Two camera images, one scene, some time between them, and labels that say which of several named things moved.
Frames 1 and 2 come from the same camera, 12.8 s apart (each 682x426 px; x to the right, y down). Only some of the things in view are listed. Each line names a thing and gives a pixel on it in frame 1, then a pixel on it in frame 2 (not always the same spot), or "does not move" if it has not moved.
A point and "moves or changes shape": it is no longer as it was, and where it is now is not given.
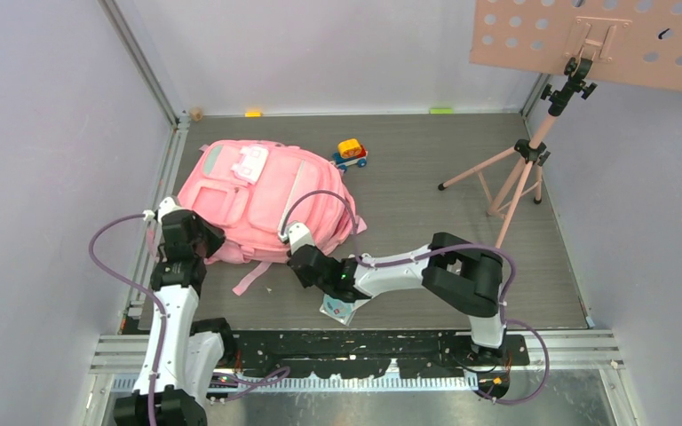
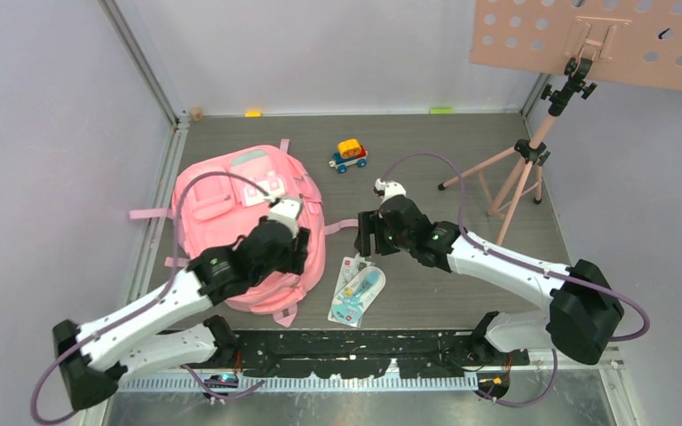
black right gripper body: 327,287 → 386,241
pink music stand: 670,44 does not move
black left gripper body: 208,241 → 292,261
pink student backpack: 251,191 moves or changes shape
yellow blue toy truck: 350,152 does not move
